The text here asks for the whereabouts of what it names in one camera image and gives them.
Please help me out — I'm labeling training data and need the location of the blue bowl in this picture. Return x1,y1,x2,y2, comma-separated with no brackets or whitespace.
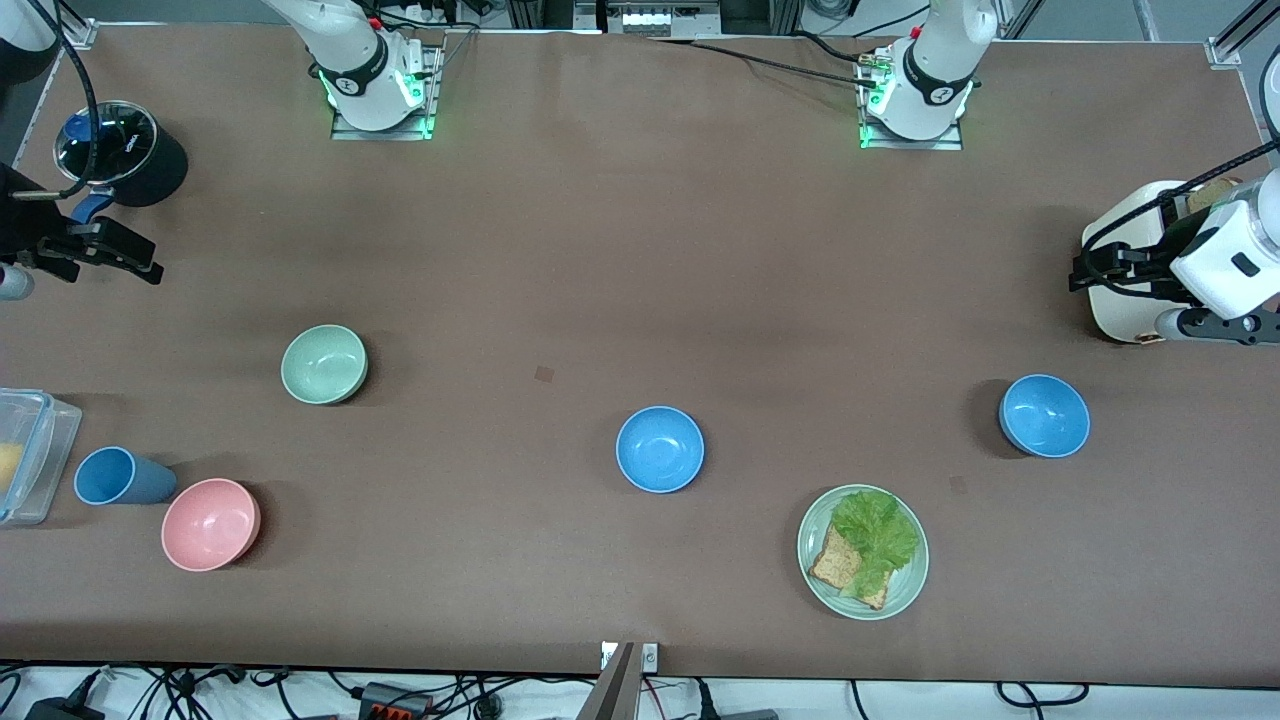
615,405,706,494
998,374,1092,459

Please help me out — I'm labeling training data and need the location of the green bowl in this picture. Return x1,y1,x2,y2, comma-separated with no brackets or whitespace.
281,325,369,406

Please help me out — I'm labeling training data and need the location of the pink bowl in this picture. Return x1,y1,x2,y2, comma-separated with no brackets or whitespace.
161,478,263,573

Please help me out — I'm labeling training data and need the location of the cream white toaster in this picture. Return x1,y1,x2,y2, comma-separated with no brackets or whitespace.
1082,178,1246,346

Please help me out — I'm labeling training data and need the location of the brown toast slice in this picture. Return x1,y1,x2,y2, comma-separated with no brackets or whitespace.
1185,178,1241,213

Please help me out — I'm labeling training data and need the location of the glass pot lid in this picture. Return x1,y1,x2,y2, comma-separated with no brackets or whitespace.
52,100,159,186

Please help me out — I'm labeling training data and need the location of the blue cup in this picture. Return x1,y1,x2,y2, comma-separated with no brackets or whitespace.
73,446,179,507

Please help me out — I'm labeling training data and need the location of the clear plastic container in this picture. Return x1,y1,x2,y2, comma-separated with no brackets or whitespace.
0,388,83,528

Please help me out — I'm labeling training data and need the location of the green lettuce leaf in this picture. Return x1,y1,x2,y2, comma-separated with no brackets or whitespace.
832,489,921,599

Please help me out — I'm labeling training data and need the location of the green plate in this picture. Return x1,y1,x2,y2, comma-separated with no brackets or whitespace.
797,484,930,621

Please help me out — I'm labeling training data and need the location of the brown bread slice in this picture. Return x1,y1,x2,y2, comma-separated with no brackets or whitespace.
808,527,891,611

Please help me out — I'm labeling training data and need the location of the black orange power strip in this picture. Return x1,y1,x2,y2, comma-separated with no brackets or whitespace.
360,683,433,720

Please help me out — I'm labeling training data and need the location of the grey power strip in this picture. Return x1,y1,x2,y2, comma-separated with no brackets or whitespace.
600,0,721,37

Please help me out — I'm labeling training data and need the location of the black pot blue handle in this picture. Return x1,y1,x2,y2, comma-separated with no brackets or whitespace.
52,100,189,223

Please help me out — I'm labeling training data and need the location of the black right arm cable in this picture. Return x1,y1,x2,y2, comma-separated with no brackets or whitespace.
12,0,103,201

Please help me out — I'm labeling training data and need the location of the aluminium frame corner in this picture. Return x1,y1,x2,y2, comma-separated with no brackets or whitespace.
45,0,99,49
1207,0,1280,69

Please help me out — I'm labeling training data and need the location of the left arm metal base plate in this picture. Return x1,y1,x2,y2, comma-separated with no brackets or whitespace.
858,50,964,151

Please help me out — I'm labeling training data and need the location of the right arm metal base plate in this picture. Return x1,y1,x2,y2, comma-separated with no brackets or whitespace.
330,45,443,141

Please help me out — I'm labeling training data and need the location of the black cable on table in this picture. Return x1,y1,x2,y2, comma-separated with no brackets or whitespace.
650,34,881,89

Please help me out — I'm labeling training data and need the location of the black looped floor cable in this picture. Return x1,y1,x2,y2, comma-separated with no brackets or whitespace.
995,682,1091,709

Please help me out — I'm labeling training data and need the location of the metal table edge bracket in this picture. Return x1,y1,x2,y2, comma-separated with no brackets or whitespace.
600,642,661,673

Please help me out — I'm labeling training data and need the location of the dark camera mount pole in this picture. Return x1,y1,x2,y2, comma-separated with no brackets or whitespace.
575,642,641,720

